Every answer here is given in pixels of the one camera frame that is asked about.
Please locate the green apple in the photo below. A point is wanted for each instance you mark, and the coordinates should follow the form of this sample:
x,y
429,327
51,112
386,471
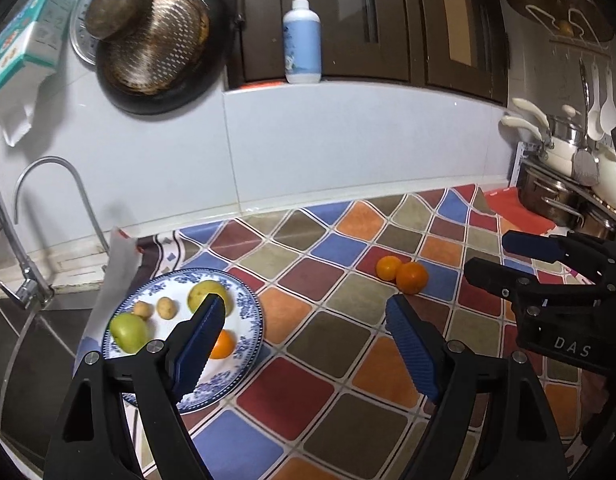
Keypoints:
x,y
129,332

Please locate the steel pot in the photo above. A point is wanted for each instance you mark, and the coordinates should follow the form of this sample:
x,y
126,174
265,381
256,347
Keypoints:
x,y
548,195

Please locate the red patterned mat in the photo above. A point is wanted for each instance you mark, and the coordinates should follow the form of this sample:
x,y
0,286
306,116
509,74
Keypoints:
x,y
503,202

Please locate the orange with stem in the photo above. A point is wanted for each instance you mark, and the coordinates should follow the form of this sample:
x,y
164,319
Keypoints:
x,y
413,278

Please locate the white pot rack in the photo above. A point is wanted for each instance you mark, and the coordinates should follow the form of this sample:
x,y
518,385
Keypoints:
x,y
515,160

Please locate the colourful checkered mat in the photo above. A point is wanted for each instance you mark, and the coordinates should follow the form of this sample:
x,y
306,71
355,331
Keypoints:
x,y
338,340

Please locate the golden perforated colander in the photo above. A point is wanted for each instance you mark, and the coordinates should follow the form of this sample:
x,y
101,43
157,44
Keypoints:
x,y
163,45

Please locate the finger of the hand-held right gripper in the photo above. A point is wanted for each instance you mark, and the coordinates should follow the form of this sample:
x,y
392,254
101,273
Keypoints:
x,y
498,277
528,245

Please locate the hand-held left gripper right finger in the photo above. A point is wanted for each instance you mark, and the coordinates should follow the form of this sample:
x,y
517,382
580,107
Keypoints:
x,y
413,350

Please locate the smooth orange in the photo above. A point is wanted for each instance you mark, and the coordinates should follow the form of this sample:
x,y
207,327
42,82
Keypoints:
x,y
224,346

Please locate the blue and white plate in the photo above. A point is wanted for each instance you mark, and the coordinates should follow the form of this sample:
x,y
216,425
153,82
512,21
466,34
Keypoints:
x,y
223,375

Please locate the yellow-green pear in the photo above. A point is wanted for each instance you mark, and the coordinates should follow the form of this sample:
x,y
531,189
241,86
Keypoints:
x,y
200,292

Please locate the dark kitchen sink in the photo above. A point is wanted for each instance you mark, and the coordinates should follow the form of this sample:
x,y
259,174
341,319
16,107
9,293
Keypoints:
x,y
38,360

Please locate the small tan fruit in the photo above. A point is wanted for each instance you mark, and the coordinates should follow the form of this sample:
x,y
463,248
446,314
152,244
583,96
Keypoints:
x,y
143,309

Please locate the dark wooden cabinet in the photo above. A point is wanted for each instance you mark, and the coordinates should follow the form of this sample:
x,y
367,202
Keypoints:
x,y
388,35

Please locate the golden pot lid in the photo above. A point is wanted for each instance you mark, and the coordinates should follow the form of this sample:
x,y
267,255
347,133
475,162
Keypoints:
x,y
553,5

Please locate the small yellowish fruit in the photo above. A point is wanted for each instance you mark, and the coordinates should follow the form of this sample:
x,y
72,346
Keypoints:
x,y
165,307

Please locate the white plastic bag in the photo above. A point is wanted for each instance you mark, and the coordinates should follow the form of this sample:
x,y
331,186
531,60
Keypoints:
x,y
18,115

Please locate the steel slotted spatula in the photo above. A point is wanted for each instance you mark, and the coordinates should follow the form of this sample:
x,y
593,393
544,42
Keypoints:
x,y
585,165

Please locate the white pump bottle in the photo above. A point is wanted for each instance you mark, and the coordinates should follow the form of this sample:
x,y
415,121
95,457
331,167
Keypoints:
x,y
302,40

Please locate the silver perforated tray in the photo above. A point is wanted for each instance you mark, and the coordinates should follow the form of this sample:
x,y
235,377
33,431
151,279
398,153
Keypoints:
x,y
80,45

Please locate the chrome lever faucet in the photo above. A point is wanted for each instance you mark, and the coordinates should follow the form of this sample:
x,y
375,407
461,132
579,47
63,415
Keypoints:
x,y
25,287

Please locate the chrome gooseneck faucet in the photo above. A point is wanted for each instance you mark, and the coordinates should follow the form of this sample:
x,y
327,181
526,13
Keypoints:
x,y
48,159

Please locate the white spoon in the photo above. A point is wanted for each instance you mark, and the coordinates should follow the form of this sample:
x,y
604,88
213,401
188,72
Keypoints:
x,y
595,110
609,107

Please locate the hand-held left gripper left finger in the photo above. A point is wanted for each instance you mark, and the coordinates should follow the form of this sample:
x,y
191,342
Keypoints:
x,y
203,340

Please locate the black frying pan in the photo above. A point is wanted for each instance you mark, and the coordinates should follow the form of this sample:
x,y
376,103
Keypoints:
x,y
138,102

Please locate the teal tissue box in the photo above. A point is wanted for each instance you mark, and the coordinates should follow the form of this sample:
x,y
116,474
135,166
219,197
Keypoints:
x,y
33,35

